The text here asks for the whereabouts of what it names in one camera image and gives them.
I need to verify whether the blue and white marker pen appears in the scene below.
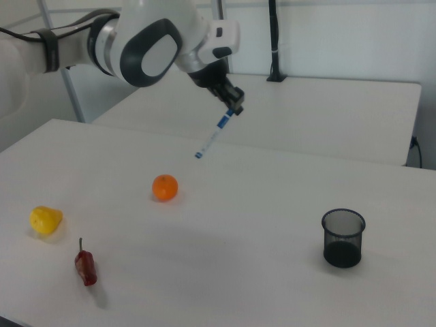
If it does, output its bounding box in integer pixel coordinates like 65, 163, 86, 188
193, 108, 236, 159

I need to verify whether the red chili pepper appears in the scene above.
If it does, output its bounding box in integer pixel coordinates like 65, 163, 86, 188
74, 237, 99, 287

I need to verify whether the yellow pear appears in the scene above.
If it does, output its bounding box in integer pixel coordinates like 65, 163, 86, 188
29, 205, 64, 236

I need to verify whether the orange mandarin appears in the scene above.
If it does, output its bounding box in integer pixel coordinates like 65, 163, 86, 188
151, 174, 179, 203

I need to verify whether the black camera pole with base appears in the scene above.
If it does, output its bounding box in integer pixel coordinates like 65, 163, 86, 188
266, 0, 287, 84

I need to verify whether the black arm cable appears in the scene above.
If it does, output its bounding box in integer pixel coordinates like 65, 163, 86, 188
0, 9, 122, 44

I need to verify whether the black cable strap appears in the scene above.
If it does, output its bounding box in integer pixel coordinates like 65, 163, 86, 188
31, 28, 62, 74

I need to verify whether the grey partition frame post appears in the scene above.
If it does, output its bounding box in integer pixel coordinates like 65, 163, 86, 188
37, 0, 87, 124

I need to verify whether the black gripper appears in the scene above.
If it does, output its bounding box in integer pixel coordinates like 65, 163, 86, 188
187, 57, 247, 116

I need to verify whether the black wall plug with cable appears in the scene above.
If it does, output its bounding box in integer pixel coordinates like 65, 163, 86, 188
410, 135, 424, 168

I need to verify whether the black mesh pen cup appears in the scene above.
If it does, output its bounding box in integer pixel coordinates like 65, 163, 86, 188
320, 208, 367, 269

